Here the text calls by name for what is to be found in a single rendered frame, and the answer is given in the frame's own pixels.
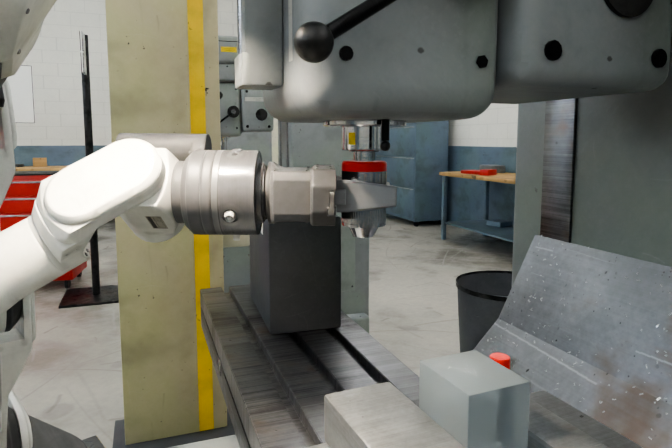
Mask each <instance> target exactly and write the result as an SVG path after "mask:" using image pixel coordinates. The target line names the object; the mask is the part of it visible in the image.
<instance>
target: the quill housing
mask: <svg viewBox="0 0 672 448"><path fill-rule="evenodd" d="M364 1H366V0H283V78H284V83H283V86H281V87H278V88H276V89H273V90H263V100H264V105H265V107H266V109H267V111H268V112H269V113H270V115H271V116H272V117H274V118H276V119H278V120H279V121H282V122H288V123H323V121H327V120H381V119H390V120H404V121H406V123H417V122H433V121H449V120H464V119H470V118H474V117H476V116H478V115H480V114H482V113H483V112H484V111H485V110H486V109H487V108H488V107H489V106H490V104H491V102H492V100H493V98H494V93H495V84H496V52H497V21H498V0H396V1H395V2H393V3H392V4H390V5H388V6H387V7H385V8H384V9H382V10H380V11H379V12H377V13H376V14H374V15H372V16H371V17H369V18H368V19H366V20H364V21H363V22H361V23H360V24H358V25H356V26H355V27H353V28H352V29H350V30H349V31H347V32H345V33H344V34H342V35H341V36H339V37H337V38H336V39H334V46H333V50H332V53H331V54H330V56H329V57H328V58H327V59H325V60H324V61H322V62H320V63H309V62H306V61H304V60H302V59H301V58H300V57H299V56H298V54H297V53H296V51H295V48H294V35H295V33H296V31H297V29H298V28H299V27H300V26H301V25H303V24H304V23H306V22H310V21H317V22H321V23H323V24H324V25H327V24H328V23H330V22H332V21H333V20H335V19H337V18H338V17H340V16H341V15H343V14H345V13H346V12H348V11H350V10H351V9H353V8H354V7H356V6H358V5H359V4H361V3H362V2H364Z"/></svg>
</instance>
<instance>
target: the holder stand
mask: <svg viewBox="0 0 672 448"><path fill-rule="evenodd" d="M250 290H251V297H252V299H253V301H254V303H255V305H256V307H257V309H258V311H259V313H260V315H261V317H262V319H263V321H264V323H265V325H266V327H267V329H268V331H269V333H270V334H272V335H273V334H282V333H291V332H300V331H309V330H318V329H327V328H336V327H340V326H341V217H340V216H338V215H336V219H335V226H312V225H311V224H310V222H308V223H305V222H277V223H275V224H269V223H268V219H267V220H265V222H264V223H262V227H261V232H260V234H259V235H250Z"/></svg>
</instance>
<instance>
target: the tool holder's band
mask: <svg viewBox="0 0 672 448"><path fill-rule="evenodd" d="M342 171H349V172H383V171H387V163H386V162H385V161H377V160H375V161H354V160H347V161H343V162H342Z"/></svg>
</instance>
